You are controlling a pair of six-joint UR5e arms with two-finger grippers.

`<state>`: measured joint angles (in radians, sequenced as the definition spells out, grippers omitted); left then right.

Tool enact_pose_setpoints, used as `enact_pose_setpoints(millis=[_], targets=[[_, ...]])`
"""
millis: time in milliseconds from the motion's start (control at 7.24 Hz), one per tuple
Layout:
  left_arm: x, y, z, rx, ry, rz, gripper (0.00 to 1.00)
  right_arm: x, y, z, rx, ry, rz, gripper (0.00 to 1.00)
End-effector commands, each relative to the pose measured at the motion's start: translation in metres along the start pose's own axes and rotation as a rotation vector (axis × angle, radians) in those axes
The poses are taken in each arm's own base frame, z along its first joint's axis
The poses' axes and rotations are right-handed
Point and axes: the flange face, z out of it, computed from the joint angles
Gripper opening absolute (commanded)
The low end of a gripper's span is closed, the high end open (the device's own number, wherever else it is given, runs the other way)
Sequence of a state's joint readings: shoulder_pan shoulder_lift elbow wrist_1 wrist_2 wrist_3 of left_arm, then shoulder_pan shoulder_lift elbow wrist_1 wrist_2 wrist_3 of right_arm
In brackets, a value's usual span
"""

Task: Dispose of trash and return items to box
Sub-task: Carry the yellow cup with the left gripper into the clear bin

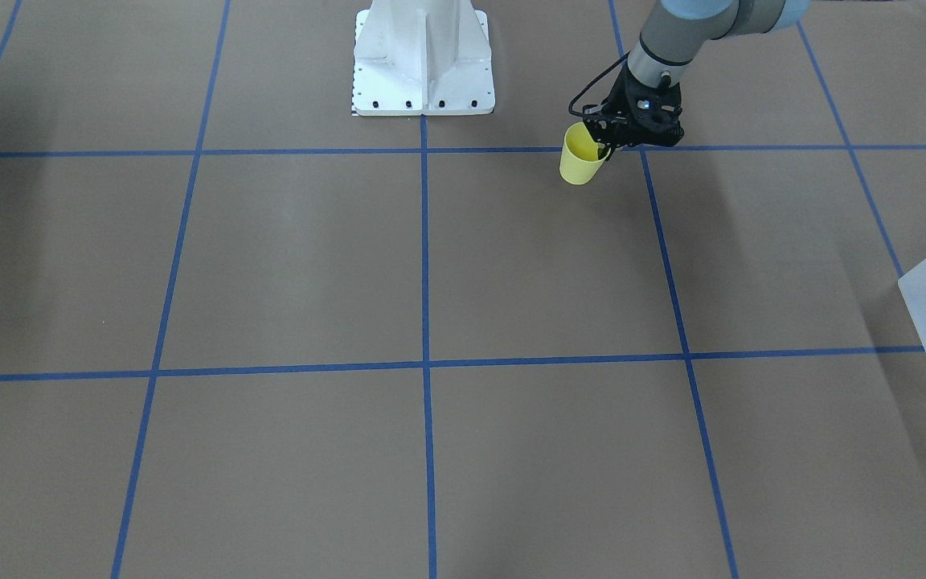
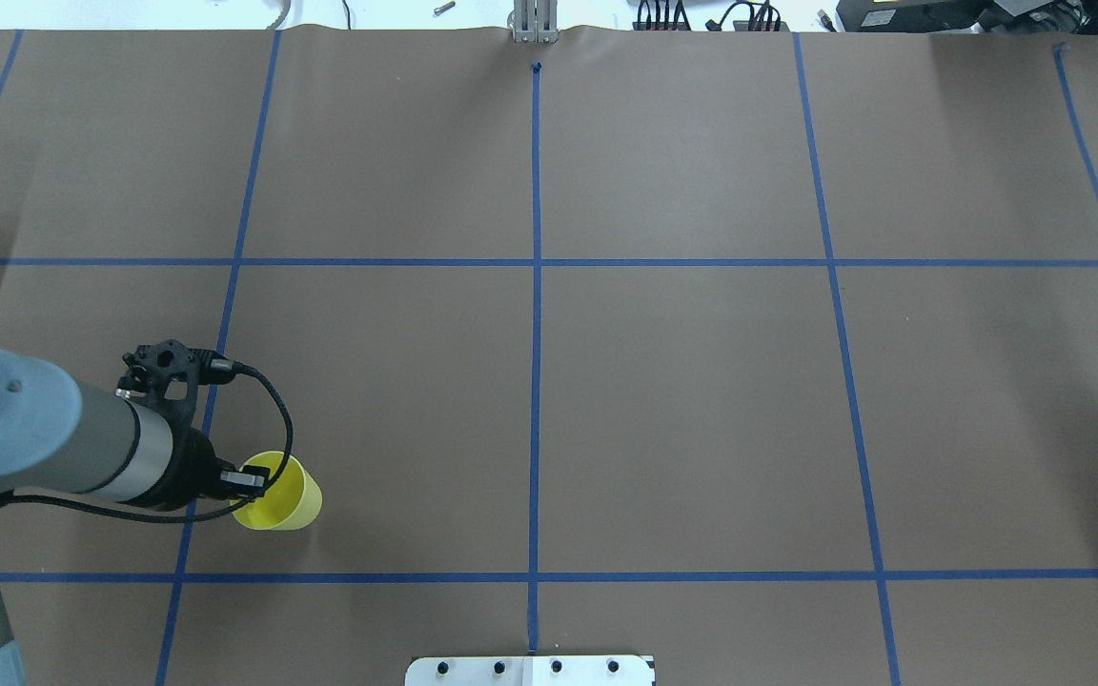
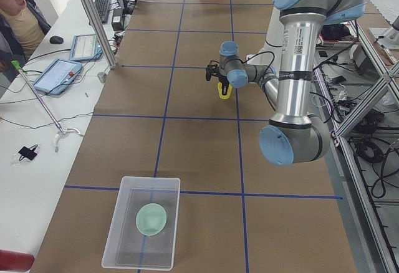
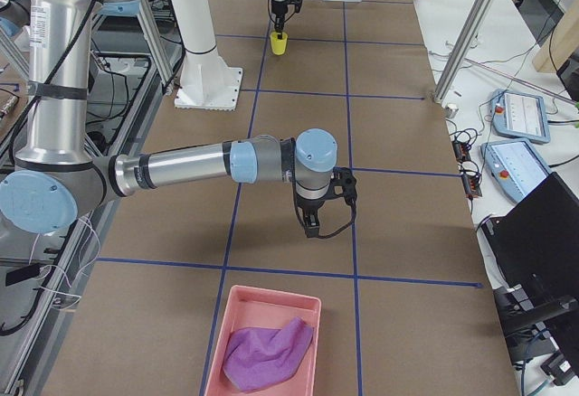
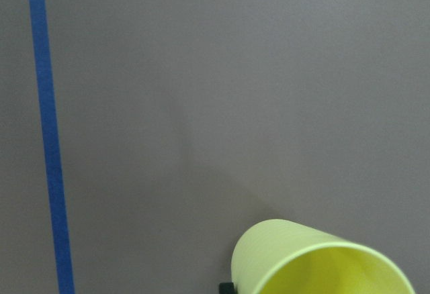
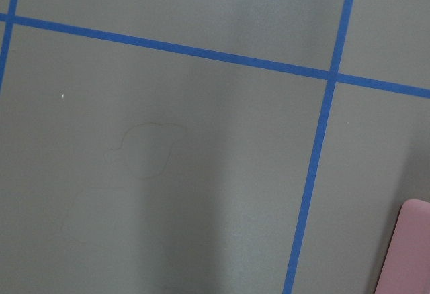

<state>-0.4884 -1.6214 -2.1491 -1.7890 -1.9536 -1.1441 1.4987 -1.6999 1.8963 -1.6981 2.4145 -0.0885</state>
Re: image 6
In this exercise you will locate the pink plastic bin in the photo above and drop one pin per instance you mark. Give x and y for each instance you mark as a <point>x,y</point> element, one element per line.
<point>406,266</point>

